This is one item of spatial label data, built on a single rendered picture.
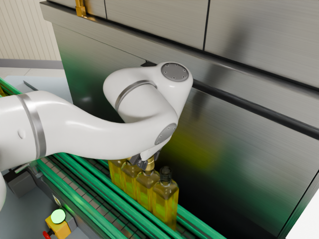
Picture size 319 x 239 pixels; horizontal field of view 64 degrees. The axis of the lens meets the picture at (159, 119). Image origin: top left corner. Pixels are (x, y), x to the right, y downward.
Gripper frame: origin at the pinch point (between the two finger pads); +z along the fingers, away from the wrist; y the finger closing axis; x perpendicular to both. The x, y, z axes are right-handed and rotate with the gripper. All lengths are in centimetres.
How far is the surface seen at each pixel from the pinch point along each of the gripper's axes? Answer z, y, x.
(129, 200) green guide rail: 19.3, 4.1, 0.8
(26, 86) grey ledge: 53, -12, -92
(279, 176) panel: -10.8, -12.6, 26.1
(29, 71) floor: 187, -82, -249
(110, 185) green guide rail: 21.7, 4.3, -7.5
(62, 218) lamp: 35.7, 18.9, -13.7
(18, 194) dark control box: 49, 23, -37
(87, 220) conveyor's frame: 29.8, 14.7, -5.9
